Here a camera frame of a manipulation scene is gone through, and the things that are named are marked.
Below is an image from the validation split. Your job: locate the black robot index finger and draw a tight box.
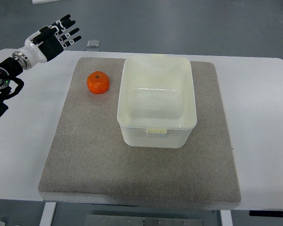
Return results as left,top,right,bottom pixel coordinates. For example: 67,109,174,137
52,14,71,26

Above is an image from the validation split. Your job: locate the grey foam mat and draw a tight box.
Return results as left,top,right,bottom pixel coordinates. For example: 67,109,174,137
39,57,241,210

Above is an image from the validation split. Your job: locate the small clear plastic piece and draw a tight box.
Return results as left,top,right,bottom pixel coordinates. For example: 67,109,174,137
87,40,100,48

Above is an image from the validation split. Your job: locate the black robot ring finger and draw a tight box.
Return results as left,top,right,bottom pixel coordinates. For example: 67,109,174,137
58,28,80,39

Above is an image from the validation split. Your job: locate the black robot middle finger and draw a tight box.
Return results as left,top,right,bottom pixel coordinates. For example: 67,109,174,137
58,20,75,31

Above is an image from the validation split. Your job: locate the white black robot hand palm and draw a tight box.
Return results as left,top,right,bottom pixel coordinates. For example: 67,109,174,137
19,32,64,66

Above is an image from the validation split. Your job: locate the white table leg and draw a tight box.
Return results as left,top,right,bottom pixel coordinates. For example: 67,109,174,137
220,210,233,226
39,202,57,226

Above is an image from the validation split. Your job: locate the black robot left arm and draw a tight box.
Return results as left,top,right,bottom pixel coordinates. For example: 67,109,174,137
0,14,82,117

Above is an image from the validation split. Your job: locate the black table control panel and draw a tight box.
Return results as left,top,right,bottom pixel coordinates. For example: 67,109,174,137
249,210,283,218

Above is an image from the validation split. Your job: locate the white object top edge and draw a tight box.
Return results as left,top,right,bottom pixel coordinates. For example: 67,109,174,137
32,0,59,4

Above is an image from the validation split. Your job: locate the white table leg left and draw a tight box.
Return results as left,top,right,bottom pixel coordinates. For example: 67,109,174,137
39,202,57,226

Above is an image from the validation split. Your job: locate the white table leg right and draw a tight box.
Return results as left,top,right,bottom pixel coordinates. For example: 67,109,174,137
220,210,233,226

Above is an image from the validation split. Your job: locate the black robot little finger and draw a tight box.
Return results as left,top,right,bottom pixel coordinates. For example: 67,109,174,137
61,36,82,48

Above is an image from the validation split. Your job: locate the orange fruit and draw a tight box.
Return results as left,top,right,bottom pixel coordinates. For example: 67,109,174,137
86,71,110,94

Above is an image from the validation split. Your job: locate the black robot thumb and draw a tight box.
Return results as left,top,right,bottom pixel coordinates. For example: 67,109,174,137
32,26,55,44

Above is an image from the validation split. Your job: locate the white plastic box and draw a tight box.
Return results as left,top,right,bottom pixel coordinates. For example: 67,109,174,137
117,55,197,148

